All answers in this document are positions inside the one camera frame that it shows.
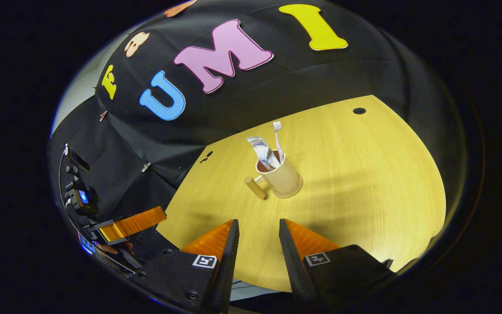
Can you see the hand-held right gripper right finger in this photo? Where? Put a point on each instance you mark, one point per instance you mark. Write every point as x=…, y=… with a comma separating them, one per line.
x=292, y=261

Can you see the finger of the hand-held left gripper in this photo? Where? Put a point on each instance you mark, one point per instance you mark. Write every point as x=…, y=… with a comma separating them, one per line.
x=133, y=223

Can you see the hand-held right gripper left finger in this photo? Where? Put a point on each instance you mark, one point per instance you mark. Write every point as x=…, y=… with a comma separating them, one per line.
x=229, y=261

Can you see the round cork coaster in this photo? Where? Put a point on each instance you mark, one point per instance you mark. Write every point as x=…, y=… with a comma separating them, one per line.
x=296, y=192

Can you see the beige cup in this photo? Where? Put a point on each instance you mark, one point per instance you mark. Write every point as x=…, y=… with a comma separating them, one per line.
x=283, y=179

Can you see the white toothpaste tube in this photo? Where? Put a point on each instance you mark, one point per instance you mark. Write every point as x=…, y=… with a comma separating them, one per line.
x=262, y=152

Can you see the pink toothbrush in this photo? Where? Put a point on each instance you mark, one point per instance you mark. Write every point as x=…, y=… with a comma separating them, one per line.
x=278, y=139

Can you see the wooden desktop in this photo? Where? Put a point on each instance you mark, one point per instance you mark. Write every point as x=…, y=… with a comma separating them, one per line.
x=355, y=183

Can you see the white clip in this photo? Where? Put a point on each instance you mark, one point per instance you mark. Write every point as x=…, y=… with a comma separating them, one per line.
x=146, y=167

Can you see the black backdrop cloth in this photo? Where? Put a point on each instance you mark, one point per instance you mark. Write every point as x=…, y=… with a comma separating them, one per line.
x=277, y=83

